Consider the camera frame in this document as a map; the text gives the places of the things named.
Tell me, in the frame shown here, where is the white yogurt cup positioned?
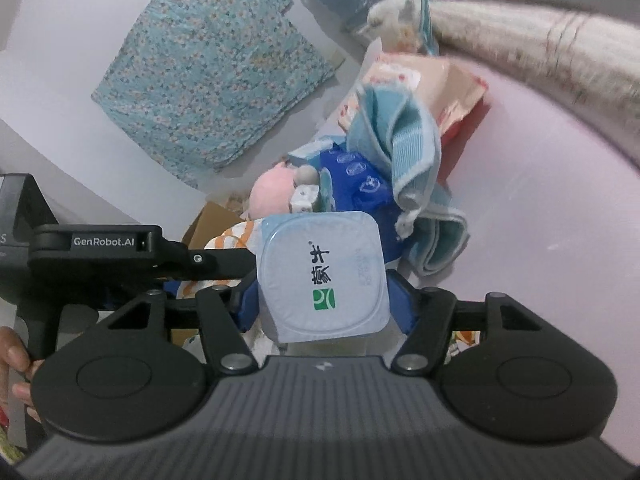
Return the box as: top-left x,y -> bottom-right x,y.
255,211 -> 392,346

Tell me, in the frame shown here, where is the light blue towel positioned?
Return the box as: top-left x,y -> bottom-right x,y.
345,82 -> 471,277

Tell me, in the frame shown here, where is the red packet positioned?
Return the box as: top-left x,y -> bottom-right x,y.
439,99 -> 494,182

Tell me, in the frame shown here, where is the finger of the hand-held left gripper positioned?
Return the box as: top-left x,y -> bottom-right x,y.
163,241 -> 258,282

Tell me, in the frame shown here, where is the pink plush toy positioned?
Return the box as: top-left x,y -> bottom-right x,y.
248,161 -> 333,222

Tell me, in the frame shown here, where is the teal floral cloth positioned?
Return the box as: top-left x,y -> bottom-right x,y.
91,0 -> 346,191

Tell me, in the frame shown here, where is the person's left hand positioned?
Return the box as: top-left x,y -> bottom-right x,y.
0,325 -> 47,423

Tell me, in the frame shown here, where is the light blue tissue pack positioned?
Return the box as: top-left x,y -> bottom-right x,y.
286,135 -> 351,167

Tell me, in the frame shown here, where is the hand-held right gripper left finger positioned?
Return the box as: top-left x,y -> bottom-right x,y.
107,277 -> 262,374

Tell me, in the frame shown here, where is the orange striped plastic bag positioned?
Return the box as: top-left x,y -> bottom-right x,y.
177,219 -> 267,302

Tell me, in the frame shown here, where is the pink wet wipes pack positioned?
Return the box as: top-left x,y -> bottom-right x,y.
337,52 -> 488,142

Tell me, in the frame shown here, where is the cardboard box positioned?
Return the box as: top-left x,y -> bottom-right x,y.
181,201 -> 247,252

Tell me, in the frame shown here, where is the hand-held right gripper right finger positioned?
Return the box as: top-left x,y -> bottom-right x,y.
387,270 -> 544,376

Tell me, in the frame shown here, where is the striped fuzzy blanket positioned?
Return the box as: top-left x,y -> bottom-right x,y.
429,0 -> 640,172

